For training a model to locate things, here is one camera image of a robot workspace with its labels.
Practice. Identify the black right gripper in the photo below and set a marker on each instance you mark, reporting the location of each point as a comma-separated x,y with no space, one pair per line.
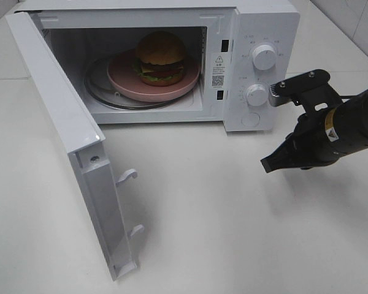
306,147

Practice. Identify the white timer knob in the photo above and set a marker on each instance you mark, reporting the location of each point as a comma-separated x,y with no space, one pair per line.
257,95

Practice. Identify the pink plate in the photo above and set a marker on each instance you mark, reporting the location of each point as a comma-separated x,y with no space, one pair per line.
134,80

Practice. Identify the white microwave door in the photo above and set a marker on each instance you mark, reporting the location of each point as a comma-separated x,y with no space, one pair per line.
82,139

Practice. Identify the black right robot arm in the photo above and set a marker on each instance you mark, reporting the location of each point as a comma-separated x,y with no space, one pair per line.
347,126

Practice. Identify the toy burger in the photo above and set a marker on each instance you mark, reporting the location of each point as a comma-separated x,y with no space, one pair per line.
160,59

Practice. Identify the white power knob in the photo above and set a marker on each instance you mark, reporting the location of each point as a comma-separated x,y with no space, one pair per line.
264,56

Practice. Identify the white microwave oven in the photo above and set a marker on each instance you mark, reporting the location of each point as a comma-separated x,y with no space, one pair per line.
220,35

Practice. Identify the glass microwave turntable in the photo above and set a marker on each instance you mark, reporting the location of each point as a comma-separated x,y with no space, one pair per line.
98,86

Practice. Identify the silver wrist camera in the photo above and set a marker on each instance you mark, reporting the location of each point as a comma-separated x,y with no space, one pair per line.
275,99

